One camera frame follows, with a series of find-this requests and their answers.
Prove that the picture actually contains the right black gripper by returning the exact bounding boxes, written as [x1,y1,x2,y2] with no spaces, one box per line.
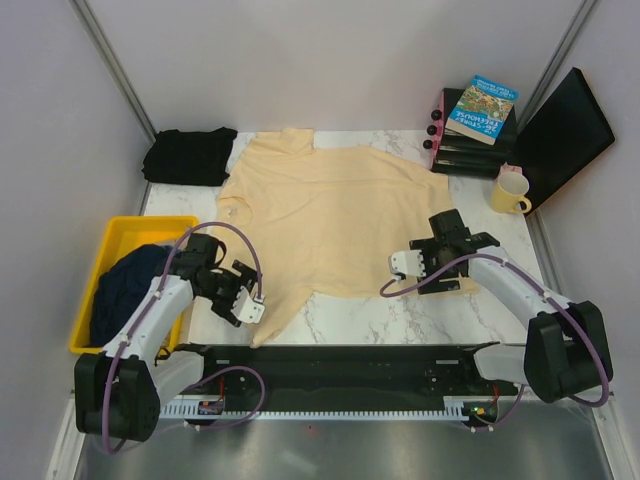
[409,237,459,295]

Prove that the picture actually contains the cream yellow t-shirt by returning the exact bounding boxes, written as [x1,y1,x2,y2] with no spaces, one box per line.
[217,129,453,348]

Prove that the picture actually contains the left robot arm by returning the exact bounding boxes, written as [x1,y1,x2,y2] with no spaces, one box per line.
[74,231,264,442]

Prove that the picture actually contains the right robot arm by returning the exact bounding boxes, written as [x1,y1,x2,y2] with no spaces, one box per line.
[409,210,613,408]

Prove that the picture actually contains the yellow ceramic mug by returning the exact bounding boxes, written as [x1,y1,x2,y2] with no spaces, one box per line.
[489,171,532,214]

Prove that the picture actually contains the black box with knobs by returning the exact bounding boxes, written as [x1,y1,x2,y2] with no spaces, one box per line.
[423,88,517,179]

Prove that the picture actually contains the small pink box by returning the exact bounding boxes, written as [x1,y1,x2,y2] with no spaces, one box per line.
[499,163,523,175]

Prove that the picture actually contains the navy blue t-shirt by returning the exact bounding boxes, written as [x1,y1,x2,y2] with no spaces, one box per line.
[89,244,170,347]

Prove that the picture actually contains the yellow plastic bin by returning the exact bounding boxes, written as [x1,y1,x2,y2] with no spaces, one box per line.
[68,216,198,355]

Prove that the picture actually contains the folded black t-shirt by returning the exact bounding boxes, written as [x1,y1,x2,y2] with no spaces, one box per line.
[142,127,238,187]

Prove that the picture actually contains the colourful treehouse book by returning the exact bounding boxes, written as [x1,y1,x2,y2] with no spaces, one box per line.
[445,75,519,145]

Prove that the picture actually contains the black flat panel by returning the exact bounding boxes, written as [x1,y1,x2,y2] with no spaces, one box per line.
[512,67,615,210]

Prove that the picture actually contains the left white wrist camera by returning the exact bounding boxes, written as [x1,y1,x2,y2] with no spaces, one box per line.
[231,287,265,324]

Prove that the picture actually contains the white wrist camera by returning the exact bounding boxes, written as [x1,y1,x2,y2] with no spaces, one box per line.
[388,250,426,278]
[231,287,265,324]

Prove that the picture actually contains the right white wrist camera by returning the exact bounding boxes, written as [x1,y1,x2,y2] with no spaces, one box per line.
[388,250,426,278]

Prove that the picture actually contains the white slotted cable duct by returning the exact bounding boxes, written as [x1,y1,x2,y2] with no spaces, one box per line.
[159,399,225,420]

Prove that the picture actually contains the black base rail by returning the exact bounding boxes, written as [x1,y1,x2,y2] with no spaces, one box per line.
[188,345,517,414]

